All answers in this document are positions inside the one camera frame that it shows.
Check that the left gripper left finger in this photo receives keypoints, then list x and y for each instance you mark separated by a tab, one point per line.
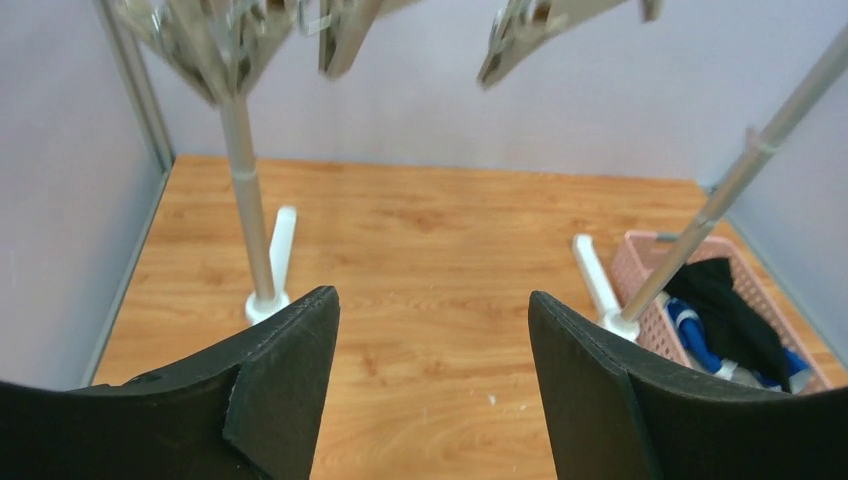
247	407

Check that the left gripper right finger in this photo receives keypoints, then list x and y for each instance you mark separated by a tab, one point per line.
615	410

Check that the blue underwear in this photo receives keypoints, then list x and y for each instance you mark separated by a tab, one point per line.
692	336

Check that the black underwear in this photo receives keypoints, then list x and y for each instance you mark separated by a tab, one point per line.
734	330

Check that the grey underwear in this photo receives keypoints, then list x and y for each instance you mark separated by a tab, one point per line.
730	371

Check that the beige hanger with blue underwear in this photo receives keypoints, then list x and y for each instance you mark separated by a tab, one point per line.
343	27

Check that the beige hanger with black underwear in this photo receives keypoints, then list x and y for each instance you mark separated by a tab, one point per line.
522	27

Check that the beige clip hanger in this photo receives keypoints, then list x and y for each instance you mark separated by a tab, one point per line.
251	34

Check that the empty beige hanger far left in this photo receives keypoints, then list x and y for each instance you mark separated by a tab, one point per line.
178	33

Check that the white silver clothes rack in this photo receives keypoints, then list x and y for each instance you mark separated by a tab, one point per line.
269	253

